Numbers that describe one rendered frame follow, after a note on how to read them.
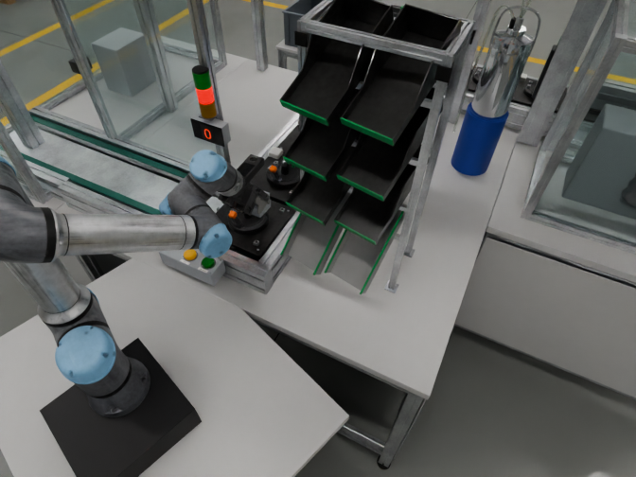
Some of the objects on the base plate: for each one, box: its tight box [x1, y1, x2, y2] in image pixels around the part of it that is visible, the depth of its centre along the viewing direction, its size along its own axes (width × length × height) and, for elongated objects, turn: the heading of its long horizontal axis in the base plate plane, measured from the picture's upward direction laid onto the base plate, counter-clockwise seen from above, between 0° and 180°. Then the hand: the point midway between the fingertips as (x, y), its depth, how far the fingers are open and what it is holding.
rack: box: [297, 0, 476, 293], centre depth 126 cm, size 21×36×80 cm, turn 63°
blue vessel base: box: [451, 102, 509, 176], centre depth 179 cm, size 16×16×27 cm
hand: (260, 197), depth 133 cm, fingers closed on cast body, 4 cm apart
